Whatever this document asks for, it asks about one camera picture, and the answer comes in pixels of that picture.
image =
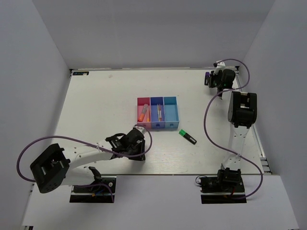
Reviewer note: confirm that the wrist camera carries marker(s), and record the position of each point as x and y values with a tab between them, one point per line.
218	66
141	129

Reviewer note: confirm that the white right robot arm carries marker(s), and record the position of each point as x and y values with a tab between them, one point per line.
242	114

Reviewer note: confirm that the purple cap black highlighter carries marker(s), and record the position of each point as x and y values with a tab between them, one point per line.
206	78

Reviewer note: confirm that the pink plastic bin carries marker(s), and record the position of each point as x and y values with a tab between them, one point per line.
140	103

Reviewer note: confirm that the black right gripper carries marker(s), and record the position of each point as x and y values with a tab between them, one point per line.
212	75

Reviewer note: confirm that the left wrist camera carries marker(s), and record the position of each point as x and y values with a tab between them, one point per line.
141	129

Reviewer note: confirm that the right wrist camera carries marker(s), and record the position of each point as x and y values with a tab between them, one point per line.
218	66

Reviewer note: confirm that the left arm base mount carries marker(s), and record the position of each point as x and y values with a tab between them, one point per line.
102	193

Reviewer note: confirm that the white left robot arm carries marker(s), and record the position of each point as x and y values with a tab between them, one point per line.
58	166

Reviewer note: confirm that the light blue plastic bin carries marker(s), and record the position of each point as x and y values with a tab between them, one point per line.
171	113

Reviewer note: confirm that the purple-blue plastic bin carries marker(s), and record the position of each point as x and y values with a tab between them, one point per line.
154	115

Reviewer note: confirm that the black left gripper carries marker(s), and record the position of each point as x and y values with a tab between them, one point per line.
141	145

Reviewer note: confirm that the metal table edge rail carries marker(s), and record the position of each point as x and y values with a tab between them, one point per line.
253	150

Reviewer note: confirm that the left corner label sticker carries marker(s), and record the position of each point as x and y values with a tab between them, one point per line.
80	73

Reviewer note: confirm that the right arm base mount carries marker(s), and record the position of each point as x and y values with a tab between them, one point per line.
214	193

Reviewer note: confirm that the green cap black highlighter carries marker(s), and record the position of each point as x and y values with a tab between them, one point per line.
187	136

